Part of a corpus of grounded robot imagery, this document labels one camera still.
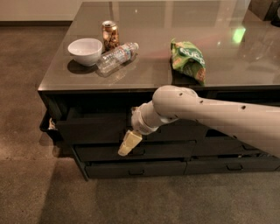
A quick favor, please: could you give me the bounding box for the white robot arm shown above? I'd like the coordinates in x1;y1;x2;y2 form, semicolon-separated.
118;86;280;158

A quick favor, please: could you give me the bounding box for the clear plastic water bottle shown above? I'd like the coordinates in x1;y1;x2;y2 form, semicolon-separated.
96;43;139;74

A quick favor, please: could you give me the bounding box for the white ceramic bowl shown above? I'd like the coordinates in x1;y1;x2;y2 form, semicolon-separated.
67;38;103;67

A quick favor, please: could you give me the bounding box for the dark cabinet with glass top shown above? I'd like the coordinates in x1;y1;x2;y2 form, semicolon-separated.
38;0;280;179

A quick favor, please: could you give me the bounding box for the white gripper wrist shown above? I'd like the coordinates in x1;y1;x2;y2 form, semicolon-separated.
118;107;158;157

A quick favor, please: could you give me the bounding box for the green chip bag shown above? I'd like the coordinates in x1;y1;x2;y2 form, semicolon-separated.
171;39;206;86

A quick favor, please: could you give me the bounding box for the orange soda can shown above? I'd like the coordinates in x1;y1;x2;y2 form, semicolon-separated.
101;20;119;51

